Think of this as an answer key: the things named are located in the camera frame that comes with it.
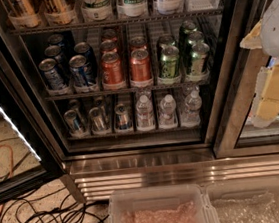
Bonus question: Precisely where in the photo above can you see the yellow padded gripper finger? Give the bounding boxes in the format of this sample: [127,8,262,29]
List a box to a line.
[251,60,279,128]
[239,20,262,50]

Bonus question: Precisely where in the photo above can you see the water bottle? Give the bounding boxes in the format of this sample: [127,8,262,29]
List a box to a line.
[159,94,176,127]
[182,90,202,127]
[136,95,154,128]

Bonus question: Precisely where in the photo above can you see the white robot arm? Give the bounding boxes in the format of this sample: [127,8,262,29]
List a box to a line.
[240,0,279,128]

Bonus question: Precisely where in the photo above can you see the closed right fridge door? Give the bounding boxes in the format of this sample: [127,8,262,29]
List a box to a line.
[213,0,279,158]

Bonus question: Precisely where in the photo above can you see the stainless steel display fridge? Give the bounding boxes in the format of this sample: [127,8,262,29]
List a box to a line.
[0,0,279,203]

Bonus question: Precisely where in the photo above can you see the open glass fridge door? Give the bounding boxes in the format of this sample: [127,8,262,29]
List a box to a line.
[0,0,68,208]

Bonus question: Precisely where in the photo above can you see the front right green can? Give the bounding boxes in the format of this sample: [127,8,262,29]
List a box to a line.
[186,42,210,76]

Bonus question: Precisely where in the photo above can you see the green can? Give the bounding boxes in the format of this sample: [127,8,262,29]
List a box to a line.
[186,30,205,47]
[159,45,179,79]
[156,34,176,52]
[186,42,210,76]
[179,19,197,37]

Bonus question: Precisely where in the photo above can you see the middle right green can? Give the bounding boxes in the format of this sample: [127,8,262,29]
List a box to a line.
[186,30,205,47]

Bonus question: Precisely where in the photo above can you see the rear green can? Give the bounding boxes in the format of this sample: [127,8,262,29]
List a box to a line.
[179,19,197,37]

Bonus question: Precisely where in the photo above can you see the middle left green can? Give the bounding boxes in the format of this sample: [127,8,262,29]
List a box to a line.
[156,34,176,52]

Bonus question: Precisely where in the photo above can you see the front left green can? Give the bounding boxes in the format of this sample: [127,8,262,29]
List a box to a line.
[159,45,179,79]

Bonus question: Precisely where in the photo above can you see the front right orange can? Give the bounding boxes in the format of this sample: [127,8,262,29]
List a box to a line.
[130,49,152,82]

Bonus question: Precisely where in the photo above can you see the orange can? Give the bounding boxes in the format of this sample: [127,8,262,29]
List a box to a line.
[100,40,118,54]
[101,28,118,42]
[101,51,124,85]
[130,49,152,82]
[129,36,147,51]

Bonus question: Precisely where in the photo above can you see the middle right orange can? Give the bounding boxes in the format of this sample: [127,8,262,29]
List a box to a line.
[129,36,147,51]

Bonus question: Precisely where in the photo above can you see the rear orange can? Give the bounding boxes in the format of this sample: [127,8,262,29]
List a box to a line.
[101,28,118,42]

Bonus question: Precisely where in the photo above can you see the front left orange can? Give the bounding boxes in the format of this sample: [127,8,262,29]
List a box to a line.
[101,51,124,85]

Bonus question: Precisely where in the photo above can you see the middle left orange can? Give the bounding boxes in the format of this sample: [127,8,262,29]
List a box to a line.
[100,40,118,54]

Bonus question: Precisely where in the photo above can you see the blue can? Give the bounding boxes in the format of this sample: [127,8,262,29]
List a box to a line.
[69,55,97,87]
[74,41,97,68]
[44,45,68,72]
[48,33,68,50]
[39,58,68,91]

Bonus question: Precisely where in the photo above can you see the clear bin pink wrap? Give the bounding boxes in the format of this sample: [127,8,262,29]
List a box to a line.
[108,184,209,223]

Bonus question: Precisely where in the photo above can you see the rear blue can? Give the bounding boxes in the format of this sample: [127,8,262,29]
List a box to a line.
[48,33,68,50]

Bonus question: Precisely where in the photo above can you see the bottom left slim can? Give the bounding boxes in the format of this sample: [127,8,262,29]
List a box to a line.
[64,110,86,134]

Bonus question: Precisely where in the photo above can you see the tan can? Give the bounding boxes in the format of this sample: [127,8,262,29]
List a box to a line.
[5,0,37,17]
[43,0,73,14]

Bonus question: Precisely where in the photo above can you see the middle left blue can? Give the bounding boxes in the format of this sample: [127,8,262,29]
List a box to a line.
[44,45,68,72]

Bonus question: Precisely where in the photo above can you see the front left blue can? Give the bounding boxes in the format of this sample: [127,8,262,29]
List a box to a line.
[39,58,68,91]

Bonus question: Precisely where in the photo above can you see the top left tan can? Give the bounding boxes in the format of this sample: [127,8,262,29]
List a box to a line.
[5,0,37,17]

